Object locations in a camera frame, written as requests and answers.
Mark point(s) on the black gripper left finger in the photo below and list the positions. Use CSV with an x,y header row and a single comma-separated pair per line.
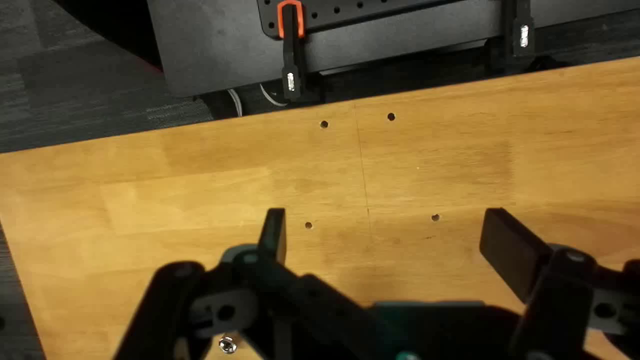
x,y
272,236

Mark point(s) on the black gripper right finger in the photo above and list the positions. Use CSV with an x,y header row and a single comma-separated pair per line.
x,y
513,250

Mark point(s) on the orange-handled black clamp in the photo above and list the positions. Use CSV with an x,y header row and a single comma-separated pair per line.
x,y
291,22

